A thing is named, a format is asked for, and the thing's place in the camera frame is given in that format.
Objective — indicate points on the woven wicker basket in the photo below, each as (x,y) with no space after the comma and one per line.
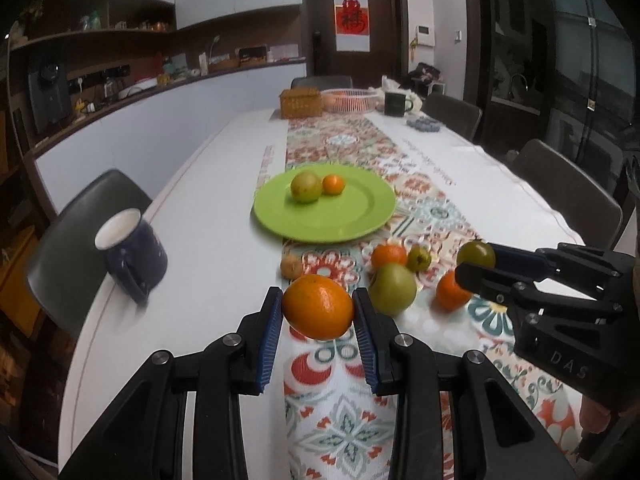
(301,104)

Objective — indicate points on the dark brown door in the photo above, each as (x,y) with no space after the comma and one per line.
(385,20)

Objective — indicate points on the dark bag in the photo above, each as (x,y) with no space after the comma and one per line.
(425,74)

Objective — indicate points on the blueberry box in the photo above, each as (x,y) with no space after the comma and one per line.
(423,124)

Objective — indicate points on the metal faucet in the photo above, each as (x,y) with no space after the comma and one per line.
(520,82)

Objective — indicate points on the dark blue mug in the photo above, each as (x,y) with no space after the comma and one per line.
(132,255)

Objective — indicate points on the person's right hand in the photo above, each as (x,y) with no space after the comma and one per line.
(596,416)

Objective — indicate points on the spray bottles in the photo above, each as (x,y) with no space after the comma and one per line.
(94,21)

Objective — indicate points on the small green jujube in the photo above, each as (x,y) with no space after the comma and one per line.
(419,258)

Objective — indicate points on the white intercom panel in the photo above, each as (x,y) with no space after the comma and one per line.
(424,35)

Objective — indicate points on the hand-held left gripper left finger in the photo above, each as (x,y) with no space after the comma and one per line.
(270,340)

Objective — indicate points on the patterned table runner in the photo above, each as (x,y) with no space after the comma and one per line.
(345,435)

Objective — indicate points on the yellow hanging ornament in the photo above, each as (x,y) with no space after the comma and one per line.
(413,47)

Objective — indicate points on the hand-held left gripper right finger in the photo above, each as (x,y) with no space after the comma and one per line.
(365,340)

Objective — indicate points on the dark grey dining chair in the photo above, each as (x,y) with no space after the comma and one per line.
(452,117)
(65,260)
(565,190)
(321,82)

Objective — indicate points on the black mug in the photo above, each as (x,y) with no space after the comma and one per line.
(395,105)

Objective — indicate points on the large orange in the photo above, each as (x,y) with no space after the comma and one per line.
(317,306)

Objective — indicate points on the small beige round fruit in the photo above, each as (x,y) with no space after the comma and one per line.
(291,266)

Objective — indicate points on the green plate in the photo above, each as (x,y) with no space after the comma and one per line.
(345,220)

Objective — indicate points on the white desk lamp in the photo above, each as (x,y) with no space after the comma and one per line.
(215,47)

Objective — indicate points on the large green apple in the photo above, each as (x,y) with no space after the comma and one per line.
(393,289)

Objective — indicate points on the brownish green jujube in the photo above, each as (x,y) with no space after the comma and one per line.
(475,252)

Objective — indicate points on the red and white wall poster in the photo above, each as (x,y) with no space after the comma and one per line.
(352,20)

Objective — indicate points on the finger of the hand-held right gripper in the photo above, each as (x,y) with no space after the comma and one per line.
(487,280)
(515,259)

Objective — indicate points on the white lumpy bundle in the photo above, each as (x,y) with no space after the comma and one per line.
(400,86)

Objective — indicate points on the green pear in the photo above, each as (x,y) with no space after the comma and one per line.
(306,187)

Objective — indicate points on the white bowl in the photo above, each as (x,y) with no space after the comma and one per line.
(131,91)

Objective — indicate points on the black box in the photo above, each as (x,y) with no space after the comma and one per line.
(252,55)

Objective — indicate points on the small tangerine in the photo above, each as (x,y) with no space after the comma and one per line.
(451,292)
(388,255)
(333,184)

